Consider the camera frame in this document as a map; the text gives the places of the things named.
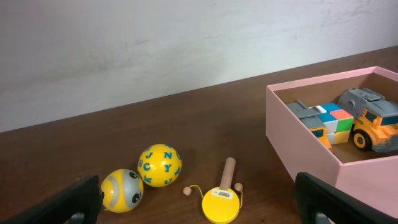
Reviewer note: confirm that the yellow ball with blue letters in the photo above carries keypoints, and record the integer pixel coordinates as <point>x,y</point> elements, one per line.
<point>159,165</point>

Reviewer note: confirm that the yellow grey dump truck toy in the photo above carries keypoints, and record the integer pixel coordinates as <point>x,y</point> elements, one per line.
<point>310,118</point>

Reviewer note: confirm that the yellow wooden rattle drum toy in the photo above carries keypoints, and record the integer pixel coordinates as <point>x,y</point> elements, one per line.
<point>221,204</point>

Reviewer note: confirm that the yellow grey mixer truck toy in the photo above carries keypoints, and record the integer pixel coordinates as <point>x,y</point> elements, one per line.
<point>375,119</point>

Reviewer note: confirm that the colourful puzzle cube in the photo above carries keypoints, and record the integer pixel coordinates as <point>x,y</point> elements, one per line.
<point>337,122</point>

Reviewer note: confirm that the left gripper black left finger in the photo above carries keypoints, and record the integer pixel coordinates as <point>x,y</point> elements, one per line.
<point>78,203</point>

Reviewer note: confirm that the yellow and grey ball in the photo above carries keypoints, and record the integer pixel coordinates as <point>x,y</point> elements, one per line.
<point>123,190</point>

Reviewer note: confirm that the white cardboard box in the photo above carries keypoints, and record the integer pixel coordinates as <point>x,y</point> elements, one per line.
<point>367,176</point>

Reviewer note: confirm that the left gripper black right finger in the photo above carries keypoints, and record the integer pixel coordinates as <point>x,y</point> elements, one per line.
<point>320,202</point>

